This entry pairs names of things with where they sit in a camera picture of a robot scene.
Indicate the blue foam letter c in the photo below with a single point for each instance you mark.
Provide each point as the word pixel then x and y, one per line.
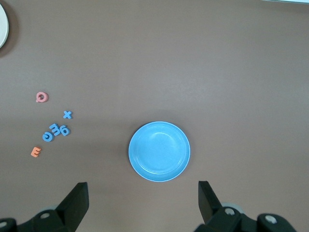
pixel 44 136

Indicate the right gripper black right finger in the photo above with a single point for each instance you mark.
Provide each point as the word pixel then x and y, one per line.
pixel 207 205

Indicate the blue foam letter g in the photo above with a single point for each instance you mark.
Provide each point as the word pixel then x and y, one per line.
pixel 66 132

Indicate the pink foam letter Q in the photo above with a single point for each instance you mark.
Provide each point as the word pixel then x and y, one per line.
pixel 38 99

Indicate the orange foam letter E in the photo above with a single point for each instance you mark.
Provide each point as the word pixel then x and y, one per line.
pixel 35 152

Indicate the blue foam letter x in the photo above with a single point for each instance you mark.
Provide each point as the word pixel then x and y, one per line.
pixel 67 115

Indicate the blue foam letter m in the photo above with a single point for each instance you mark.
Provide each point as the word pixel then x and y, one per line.
pixel 55 129

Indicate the blue round plate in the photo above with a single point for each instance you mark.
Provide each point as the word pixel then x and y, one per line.
pixel 159 152

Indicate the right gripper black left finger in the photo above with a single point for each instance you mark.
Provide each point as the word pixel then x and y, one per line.
pixel 74 205

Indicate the cream round plate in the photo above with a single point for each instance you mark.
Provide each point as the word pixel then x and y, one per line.
pixel 3 26

